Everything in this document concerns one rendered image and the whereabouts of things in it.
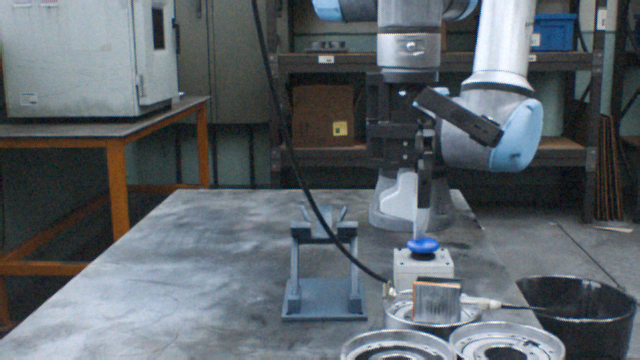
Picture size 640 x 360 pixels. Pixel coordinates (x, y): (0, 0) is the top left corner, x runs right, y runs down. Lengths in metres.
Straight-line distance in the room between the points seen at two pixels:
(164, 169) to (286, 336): 4.17
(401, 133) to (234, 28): 3.68
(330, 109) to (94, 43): 1.71
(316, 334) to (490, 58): 0.56
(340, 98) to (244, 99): 0.68
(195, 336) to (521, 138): 0.57
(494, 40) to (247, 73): 3.40
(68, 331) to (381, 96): 0.45
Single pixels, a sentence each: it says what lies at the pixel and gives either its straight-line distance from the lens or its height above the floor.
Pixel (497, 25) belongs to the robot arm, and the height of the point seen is 1.13.
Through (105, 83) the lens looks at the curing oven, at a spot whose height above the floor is 0.94.
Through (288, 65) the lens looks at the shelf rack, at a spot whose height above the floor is 0.94.
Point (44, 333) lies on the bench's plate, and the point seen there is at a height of 0.80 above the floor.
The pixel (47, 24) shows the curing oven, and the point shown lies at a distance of 2.96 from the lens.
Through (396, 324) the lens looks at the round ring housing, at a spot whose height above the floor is 0.83.
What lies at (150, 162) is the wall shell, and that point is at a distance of 4.93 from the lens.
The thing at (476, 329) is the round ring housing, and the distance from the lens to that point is 0.73.
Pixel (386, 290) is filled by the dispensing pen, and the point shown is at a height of 0.86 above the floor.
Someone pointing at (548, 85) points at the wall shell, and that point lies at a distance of 4.80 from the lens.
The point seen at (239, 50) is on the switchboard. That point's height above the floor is 1.02.
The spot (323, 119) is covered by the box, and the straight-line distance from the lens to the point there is 4.15.
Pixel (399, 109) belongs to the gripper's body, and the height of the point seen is 1.03.
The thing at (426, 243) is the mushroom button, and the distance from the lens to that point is 0.89.
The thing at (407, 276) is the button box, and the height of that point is 0.83.
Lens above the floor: 1.13
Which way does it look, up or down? 12 degrees down
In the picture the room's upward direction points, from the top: 1 degrees counter-clockwise
